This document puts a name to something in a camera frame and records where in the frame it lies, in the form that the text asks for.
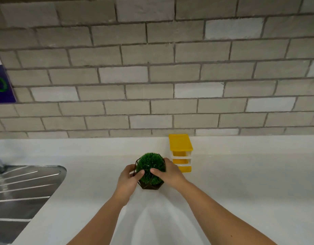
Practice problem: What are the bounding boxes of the person's right hand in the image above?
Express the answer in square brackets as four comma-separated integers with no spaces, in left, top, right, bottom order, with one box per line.
[150,157,191,194]

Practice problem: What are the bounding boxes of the person's left forearm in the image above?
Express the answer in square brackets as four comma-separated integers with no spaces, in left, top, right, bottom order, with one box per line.
[66,196,127,245]

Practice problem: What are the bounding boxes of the white countertop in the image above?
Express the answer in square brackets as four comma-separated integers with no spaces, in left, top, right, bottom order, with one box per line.
[0,135,314,245]

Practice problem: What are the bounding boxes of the green plant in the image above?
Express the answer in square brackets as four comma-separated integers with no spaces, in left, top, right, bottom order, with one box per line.
[133,152,167,191]

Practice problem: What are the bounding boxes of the blue wall sign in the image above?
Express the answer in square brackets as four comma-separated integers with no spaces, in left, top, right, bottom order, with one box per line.
[0,51,16,104]

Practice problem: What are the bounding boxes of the grey metal object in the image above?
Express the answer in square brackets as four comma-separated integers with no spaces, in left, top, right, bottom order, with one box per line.
[0,165,68,245]

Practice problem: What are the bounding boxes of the yellow mini drawer organizer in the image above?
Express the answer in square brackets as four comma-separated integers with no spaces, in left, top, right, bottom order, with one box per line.
[168,134,193,153]

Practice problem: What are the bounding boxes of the person's right forearm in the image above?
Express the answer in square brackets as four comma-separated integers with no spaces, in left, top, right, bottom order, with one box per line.
[178,182,277,245]

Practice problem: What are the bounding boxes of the person's left hand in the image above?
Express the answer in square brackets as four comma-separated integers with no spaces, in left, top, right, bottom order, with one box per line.
[112,164,145,208]

